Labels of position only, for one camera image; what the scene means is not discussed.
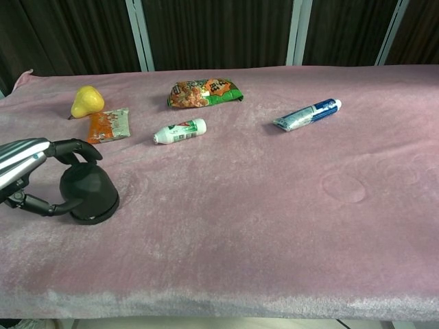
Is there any green and orange snack bag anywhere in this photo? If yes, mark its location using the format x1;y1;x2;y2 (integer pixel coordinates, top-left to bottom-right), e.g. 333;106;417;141
166;77;246;110

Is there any yellow pear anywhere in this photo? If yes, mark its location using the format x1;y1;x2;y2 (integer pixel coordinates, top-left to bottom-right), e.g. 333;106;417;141
70;85;106;120

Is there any blue and white toothpaste tube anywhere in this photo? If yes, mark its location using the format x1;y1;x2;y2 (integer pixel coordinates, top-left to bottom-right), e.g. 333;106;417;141
272;98;343;133

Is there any black dome-shaped object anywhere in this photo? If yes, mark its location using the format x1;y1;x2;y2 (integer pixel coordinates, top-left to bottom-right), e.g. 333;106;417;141
59;162;121;226

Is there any white partition post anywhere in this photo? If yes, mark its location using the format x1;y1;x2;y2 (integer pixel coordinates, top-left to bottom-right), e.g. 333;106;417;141
285;0;313;66
375;0;410;66
124;0;156;73

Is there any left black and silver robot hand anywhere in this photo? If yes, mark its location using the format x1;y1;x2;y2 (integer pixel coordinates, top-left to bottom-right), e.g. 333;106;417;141
0;137;104;218

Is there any pink velvet table cloth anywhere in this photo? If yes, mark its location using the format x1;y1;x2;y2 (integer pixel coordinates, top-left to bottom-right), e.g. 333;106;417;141
0;63;439;322

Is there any orange and silver snack packet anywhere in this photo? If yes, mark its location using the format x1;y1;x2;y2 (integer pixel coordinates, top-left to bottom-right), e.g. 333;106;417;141
85;107;132;145

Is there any small white bottle green label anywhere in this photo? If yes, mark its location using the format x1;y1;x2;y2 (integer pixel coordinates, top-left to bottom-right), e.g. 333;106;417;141
152;118;208;146

